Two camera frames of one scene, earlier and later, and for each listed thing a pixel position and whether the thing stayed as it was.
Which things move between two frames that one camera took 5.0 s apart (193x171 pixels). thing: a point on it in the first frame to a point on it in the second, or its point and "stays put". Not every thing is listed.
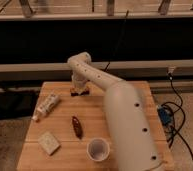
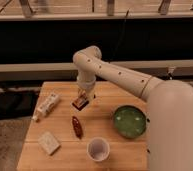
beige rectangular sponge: [49, 143] stays put
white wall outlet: [171, 69] stays put
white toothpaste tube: [46, 107] stays put
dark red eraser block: [83, 91] to [80, 102]
